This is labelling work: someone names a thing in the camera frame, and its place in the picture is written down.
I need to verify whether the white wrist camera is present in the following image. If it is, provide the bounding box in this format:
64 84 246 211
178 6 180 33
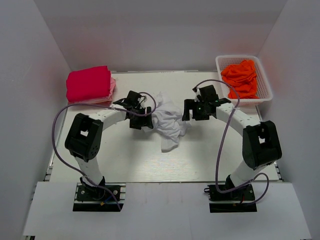
136 95 147 109
194 89 203 102

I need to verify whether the white plastic basket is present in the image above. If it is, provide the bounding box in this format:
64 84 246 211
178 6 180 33
215 55 273 106

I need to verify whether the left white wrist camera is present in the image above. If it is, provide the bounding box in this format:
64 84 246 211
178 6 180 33
136 95 147 109

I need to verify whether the white t shirt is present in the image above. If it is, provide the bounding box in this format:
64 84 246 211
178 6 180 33
142 91 192 153

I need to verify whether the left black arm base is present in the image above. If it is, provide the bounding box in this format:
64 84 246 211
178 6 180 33
72 183 126 213

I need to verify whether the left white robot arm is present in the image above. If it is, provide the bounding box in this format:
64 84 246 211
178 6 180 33
64 90 157 200

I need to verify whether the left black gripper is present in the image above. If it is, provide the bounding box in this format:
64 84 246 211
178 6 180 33
129 106 154 130

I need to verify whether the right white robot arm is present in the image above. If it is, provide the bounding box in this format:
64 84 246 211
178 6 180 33
182 85 282 200

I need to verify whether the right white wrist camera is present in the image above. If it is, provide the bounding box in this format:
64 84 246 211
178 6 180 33
194 89 203 102

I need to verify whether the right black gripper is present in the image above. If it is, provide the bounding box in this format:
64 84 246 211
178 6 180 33
182 99 210 122

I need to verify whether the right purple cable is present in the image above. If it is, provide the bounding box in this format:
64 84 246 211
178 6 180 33
192 79 270 206

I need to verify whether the folded magenta t shirt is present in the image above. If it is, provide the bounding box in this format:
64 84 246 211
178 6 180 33
66 65 116 103

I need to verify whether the orange t shirt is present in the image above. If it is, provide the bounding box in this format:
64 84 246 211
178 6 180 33
221 60 259 99

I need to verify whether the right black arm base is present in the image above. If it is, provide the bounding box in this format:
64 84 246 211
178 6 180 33
203 184 257 213

